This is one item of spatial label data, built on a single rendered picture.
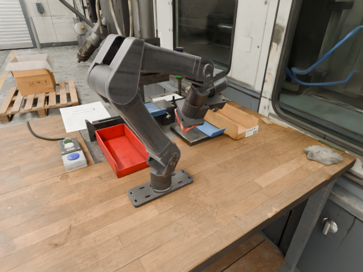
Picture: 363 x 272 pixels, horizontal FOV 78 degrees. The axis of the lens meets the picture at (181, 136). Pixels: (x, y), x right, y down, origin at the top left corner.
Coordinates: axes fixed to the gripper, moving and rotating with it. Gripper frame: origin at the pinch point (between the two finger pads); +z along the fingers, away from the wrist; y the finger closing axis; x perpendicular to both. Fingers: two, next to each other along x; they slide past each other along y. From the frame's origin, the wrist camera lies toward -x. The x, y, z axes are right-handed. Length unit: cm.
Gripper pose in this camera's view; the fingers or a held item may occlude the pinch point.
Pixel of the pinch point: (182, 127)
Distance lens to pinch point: 78.4
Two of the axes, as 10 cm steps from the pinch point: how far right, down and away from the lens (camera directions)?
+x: -9.0, 1.8, -4.0
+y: -3.6, -8.2, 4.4
